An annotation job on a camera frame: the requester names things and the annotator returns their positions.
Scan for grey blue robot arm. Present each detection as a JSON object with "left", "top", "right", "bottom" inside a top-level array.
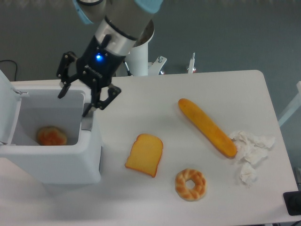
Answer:
[{"left": 56, "top": 0, "right": 162, "bottom": 117}]

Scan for large crumpled white tissue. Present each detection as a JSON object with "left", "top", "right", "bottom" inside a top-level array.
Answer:
[{"left": 229, "top": 130, "right": 276, "bottom": 166}]

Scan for black cable on pedestal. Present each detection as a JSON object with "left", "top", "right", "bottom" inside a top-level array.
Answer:
[{"left": 123, "top": 60, "right": 134, "bottom": 77}]

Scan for small crumpled white tissue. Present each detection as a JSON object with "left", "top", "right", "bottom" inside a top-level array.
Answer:
[{"left": 239, "top": 162, "right": 257, "bottom": 187}]

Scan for black device at edge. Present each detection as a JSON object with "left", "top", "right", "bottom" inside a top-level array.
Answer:
[{"left": 283, "top": 191, "right": 301, "bottom": 216}]

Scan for orange toast slice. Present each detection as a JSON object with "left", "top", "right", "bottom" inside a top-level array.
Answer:
[{"left": 125, "top": 134, "right": 163, "bottom": 178}]

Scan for white trash can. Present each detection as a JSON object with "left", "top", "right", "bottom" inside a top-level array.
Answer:
[{"left": 0, "top": 74, "right": 103, "bottom": 184}]

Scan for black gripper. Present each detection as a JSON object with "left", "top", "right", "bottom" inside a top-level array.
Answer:
[{"left": 55, "top": 35, "right": 127, "bottom": 118}]

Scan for black floor cable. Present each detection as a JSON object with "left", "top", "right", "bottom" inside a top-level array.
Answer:
[{"left": 0, "top": 59, "right": 18, "bottom": 82}]

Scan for long orange baguette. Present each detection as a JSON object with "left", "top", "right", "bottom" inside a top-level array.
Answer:
[{"left": 178, "top": 98, "right": 237, "bottom": 158}]

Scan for white frame at right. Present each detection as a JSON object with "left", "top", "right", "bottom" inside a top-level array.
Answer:
[{"left": 278, "top": 81, "right": 301, "bottom": 127}]

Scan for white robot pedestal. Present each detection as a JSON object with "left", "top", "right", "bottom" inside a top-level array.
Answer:
[{"left": 112, "top": 20, "right": 198, "bottom": 77}]

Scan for round twisted bread ring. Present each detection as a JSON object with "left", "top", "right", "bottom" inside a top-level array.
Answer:
[
  {"left": 36, "top": 126, "right": 68, "bottom": 146},
  {"left": 174, "top": 168, "right": 208, "bottom": 202}
]

